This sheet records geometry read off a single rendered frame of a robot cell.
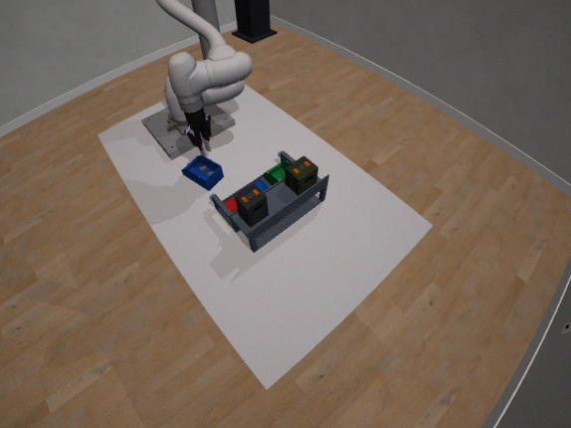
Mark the blue bin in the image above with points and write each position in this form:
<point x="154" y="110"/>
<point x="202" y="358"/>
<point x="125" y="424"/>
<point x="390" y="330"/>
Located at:
<point x="193" y="172"/>

